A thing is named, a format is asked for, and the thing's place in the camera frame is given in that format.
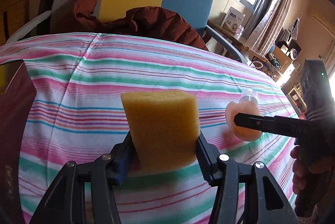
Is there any peach silicone cup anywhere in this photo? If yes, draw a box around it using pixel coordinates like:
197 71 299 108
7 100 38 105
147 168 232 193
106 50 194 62
225 101 262 142

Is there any yellow sponge block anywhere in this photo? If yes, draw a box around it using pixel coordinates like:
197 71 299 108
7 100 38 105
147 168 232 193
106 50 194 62
120 90 200 173

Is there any person's right hand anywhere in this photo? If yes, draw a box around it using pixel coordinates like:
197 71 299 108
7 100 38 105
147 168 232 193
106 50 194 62
290 146 334 194

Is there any wooden shelf unit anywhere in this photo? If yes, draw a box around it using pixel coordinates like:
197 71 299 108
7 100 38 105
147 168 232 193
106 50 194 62
287 83 307 119

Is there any small clear plastic bottle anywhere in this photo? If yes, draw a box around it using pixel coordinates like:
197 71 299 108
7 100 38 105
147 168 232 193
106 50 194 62
239 88 258 105

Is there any wooden desk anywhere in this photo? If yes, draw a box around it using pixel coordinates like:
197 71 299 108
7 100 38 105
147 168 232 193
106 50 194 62
203 20 275 70

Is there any curtain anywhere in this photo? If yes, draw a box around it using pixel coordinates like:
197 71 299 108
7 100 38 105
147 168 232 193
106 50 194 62
242 0 293 56

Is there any striped bed sheet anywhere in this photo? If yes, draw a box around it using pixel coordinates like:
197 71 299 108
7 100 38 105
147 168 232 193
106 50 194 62
1 33 296 223

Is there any white product box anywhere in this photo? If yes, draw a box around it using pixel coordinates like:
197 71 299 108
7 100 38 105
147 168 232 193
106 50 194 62
221 7 245 34

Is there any dark red gift box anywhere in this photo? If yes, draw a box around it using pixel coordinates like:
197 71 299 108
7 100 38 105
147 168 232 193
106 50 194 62
1 60 36 223

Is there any dark red jacket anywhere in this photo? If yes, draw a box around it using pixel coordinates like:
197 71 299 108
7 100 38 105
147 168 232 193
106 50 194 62
50 0 208 51

